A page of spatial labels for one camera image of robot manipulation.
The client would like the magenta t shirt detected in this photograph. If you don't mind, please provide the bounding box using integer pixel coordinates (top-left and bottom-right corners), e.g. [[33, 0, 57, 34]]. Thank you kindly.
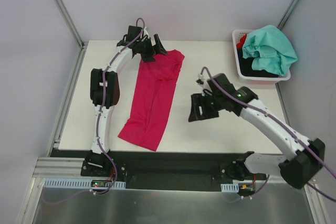
[[118, 50, 185, 151]]

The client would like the teal t shirt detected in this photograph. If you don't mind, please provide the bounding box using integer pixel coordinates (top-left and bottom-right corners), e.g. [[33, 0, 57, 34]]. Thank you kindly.
[[242, 25, 298, 77]]

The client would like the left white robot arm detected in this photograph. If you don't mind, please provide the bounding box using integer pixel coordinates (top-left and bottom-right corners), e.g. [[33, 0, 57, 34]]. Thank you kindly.
[[81, 25, 167, 177]]

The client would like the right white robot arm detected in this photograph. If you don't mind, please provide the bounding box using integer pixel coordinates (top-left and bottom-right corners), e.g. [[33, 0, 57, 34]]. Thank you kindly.
[[188, 73, 325, 189]]

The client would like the black t shirt in basket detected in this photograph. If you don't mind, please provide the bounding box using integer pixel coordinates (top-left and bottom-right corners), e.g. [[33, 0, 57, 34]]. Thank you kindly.
[[237, 49, 278, 78]]

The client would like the red t shirt in basket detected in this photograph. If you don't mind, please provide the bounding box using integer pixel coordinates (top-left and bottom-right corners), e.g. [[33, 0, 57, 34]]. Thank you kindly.
[[236, 34, 247, 49]]

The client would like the white plastic laundry basket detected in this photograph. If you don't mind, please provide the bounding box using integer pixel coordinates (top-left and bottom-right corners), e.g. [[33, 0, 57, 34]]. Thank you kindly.
[[232, 29, 291, 84]]

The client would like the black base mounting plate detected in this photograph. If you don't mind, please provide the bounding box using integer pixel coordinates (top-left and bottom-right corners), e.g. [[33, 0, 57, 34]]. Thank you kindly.
[[80, 151, 267, 190]]

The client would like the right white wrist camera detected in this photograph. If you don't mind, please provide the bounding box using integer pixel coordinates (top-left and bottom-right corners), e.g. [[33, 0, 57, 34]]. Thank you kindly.
[[196, 73, 211, 90]]

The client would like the right white cable duct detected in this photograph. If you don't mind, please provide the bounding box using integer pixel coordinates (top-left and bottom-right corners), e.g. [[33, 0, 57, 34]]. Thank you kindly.
[[220, 183, 239, 193]]

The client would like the white cable duct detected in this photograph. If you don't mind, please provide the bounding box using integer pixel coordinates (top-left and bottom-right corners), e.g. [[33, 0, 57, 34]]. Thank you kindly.
[[220, 183, 239, 193], [44, 178, 126, 190]]

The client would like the aluminium frame rail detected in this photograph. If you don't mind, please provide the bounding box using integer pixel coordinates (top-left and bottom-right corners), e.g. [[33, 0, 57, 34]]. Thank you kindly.
[[33, 157, 317, 183]]

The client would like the left white cable duct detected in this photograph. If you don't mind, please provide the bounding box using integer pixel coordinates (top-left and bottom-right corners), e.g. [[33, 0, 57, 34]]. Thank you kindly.
[[44, 178, 126, 190]]

